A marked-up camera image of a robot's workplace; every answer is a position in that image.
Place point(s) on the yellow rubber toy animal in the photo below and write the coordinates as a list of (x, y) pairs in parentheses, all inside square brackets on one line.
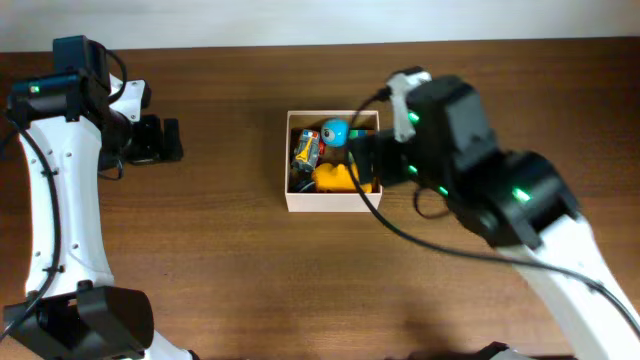
[(333, 178)]

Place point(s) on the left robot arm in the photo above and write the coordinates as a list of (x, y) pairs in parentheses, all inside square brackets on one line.
[(76, 126)]

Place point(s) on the blue ball with eyes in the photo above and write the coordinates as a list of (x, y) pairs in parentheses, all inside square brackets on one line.
[(334, 132)]

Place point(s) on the red grey toy truck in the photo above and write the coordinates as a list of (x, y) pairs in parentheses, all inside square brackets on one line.
[(306, 152)]

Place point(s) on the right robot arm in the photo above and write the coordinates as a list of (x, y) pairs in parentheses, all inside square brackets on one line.
[(516, 201)]

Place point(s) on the white cardboard box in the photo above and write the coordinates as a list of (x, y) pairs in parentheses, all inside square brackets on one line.
[(298, 120)]

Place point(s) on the colourful puzzle cube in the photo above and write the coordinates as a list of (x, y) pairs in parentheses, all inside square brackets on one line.
[(357, 133)]

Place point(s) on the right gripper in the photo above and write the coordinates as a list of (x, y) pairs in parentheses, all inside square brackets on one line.
[(388, 167)]

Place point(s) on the small black round toy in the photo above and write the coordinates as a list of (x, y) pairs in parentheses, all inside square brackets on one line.
[(304, 186)]

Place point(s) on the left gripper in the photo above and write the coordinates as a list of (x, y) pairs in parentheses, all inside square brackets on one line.
[(162, 146)]

